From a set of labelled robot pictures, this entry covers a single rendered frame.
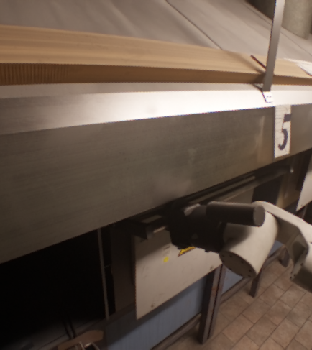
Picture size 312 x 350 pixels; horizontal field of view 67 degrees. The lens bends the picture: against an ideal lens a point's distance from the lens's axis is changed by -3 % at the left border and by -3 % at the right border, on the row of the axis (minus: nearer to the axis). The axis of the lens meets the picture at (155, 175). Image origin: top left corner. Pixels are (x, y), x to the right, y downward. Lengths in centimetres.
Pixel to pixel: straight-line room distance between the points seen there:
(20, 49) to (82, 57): 8
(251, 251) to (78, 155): 28
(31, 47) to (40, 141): 13
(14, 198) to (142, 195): 19
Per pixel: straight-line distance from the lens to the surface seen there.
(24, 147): 32
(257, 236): 41
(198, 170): 47
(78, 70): 37
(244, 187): 80
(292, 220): 44
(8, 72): 35
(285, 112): 76
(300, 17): 198
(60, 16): 58
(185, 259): 94
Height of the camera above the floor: 171
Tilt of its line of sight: 23 degrees down
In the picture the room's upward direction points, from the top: 1 degrees clockwise
